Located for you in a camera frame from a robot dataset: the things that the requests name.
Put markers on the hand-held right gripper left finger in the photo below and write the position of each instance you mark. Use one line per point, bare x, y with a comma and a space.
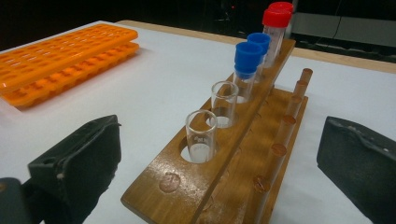
84, 161

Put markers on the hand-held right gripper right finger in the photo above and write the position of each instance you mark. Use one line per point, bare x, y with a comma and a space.
361, 161

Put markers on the orange plastic tube rack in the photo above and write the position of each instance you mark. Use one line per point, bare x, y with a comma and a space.
56, 62

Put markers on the clear test tube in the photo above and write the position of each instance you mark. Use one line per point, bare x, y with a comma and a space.
224, 102
200, 137

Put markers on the wooden test tube rack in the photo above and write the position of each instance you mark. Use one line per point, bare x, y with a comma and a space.
202, 186

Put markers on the blue capped test tube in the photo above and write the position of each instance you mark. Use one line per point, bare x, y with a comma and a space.
260, 39
247, 57

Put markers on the red capped test tube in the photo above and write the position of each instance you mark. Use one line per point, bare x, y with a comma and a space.
276, 18
281, 5

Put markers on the white table mat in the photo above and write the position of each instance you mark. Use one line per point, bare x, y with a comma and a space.
162, 77

